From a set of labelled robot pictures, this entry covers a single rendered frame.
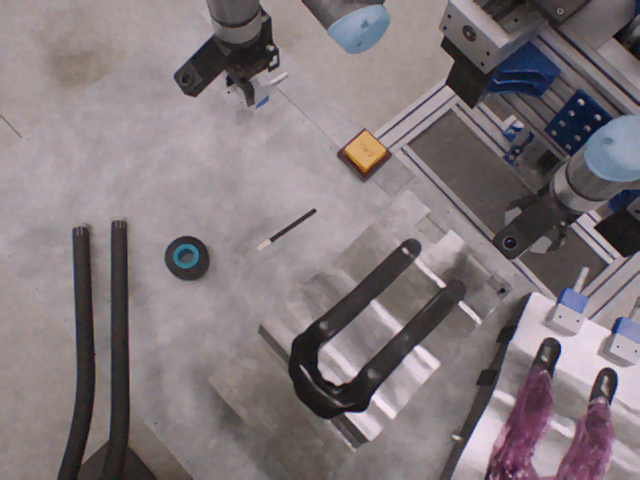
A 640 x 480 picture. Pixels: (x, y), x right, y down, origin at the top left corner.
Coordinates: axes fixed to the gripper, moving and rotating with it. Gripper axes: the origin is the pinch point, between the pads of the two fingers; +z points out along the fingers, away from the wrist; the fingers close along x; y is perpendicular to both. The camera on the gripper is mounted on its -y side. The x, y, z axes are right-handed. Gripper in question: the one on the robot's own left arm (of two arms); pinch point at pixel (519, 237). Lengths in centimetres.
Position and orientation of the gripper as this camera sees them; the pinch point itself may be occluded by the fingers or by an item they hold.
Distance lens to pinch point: 111.9
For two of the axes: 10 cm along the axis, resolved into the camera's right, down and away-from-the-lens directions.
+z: -0.3, 2.8, 9.6
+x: -6.4, -7.4, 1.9
